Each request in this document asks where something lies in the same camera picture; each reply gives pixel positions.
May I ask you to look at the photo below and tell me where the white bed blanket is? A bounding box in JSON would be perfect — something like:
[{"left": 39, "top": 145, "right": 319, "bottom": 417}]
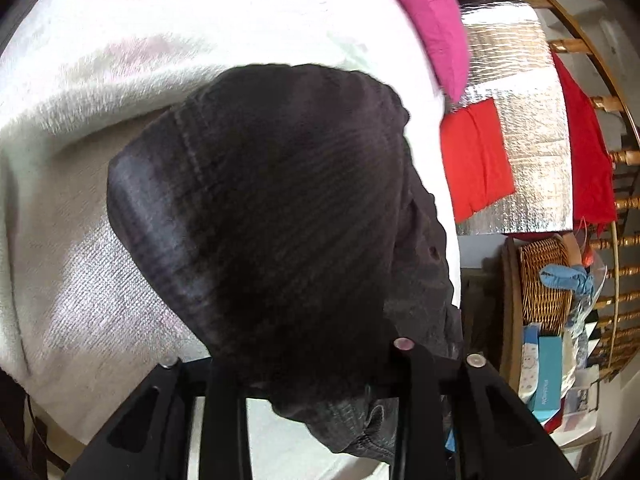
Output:
[{"left": 0, "top": 0, "right": 464, "bottom": 480}]

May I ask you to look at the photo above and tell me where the red pillow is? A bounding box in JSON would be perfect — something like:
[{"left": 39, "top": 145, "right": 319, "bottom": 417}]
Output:
[{"left": 440, "top": 99, "right": 515, "bottom": 223}]

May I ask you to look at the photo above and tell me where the pink pillow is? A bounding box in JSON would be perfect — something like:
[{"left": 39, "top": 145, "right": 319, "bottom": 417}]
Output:
[{"left": 398, "top": 0, "right": 471, "bottom": 102}]

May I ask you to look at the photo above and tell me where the white patterned tissue pack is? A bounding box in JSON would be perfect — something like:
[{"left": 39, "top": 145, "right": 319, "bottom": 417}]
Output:
[{"left": 518, "top": 323, "right": 540, "bottom": 403}]

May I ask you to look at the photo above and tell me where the blue cloth in basket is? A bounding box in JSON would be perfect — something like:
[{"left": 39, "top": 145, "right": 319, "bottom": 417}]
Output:
[{"left": 539, "top": 264, "right": 594, "bottom": 299}]

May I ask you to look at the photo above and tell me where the black quilted jacket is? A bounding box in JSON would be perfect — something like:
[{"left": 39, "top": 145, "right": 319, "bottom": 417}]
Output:
[{"left": 106, "top": 65, "right": 462, "bottom": 462}]

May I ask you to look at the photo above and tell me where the wooden side table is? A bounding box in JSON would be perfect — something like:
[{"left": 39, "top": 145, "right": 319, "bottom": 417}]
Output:
[{"left": 461, "top": 237, "right": 524, "bottom": 390}]

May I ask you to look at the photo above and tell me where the silver foil insulation panel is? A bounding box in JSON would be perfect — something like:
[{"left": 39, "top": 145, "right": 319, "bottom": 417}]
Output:
[{"left": 447, "top": 0, "right": 573, "bottom": 235}]

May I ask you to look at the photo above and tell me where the red cloth on railing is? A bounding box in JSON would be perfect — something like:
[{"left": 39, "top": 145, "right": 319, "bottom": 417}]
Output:
[{"left": 551, "top": 53, "right": 616, "bottom": 235}]

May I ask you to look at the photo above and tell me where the wicker basket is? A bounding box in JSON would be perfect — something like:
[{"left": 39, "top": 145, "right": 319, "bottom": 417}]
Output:
[{"left": 518, "top": 235, "right": 573, "bottom": 336}]

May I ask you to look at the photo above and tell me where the wooden stair railing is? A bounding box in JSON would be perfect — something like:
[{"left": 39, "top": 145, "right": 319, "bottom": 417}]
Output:
[{"left": 429, "top": 0, "right": 640, "bottom": 384}]

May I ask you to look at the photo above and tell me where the light blue cardboard box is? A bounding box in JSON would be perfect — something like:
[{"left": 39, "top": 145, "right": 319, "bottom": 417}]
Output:
[{"left": 528, "top": 336, "right": 563, "bottom": 424}]

